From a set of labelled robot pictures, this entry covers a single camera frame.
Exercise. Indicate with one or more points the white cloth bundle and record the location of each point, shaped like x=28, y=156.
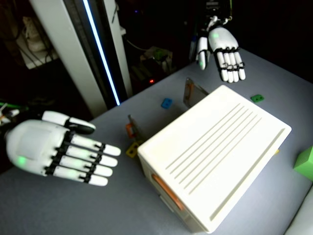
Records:
x=33, y=34

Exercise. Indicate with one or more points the yellow two-hole block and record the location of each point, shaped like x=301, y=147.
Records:
x=132, y=149
x=276, y=151

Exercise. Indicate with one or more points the grey table cloth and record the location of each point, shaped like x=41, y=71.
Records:
x=73, y=208

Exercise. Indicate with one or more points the white column with light strip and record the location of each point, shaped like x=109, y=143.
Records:
x=73, y=49

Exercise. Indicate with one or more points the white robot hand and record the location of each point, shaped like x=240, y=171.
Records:
x=31, y=144
x=221, y=39

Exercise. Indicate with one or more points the small green block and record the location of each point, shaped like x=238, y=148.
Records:
x=257, y=98

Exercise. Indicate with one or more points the black device with red light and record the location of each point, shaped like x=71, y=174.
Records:
x=149, y=73

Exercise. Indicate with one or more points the blue two-hole block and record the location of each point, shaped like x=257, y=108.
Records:
x=166, y=103

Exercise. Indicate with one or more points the white plastic storage box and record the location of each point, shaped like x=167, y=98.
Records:
x=220, y=147

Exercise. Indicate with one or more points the large green block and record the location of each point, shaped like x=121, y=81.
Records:
x=305, y=162

